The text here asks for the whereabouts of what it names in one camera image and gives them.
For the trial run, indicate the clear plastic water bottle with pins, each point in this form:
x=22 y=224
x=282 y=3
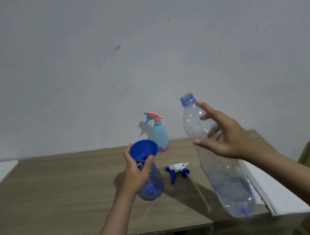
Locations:
x=227 y=183

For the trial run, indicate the person's left forearm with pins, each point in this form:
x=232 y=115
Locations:
x=113 y=231

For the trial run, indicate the person's right middle finger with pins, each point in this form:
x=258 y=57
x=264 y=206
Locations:
x=205 y=117

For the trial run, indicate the white paper stack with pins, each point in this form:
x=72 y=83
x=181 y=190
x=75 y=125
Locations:
x=274 y=191

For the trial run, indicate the person's right thumb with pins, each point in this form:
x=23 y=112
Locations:
x=206 y=142

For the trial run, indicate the white blue spray trigger head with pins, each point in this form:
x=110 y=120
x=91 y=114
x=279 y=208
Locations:
x=178 y=168

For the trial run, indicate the person's right hand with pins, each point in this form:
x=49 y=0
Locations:
x=231 y=139

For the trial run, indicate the person's right forearm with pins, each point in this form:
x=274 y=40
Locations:
x=305 y=186

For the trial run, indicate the person's left hand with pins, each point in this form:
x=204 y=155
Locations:
x=133 y=179

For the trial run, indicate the light blue pink spray bottle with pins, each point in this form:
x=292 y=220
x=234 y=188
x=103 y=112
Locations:
x=159 y=135

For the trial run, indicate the blue plastic funnel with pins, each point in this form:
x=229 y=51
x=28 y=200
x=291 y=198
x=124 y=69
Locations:
x=143 y=149

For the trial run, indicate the person's left thumb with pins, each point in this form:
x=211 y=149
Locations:
x=148 y=165

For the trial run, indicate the translucent blue spray bottle body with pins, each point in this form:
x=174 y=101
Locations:
x=152 y=183

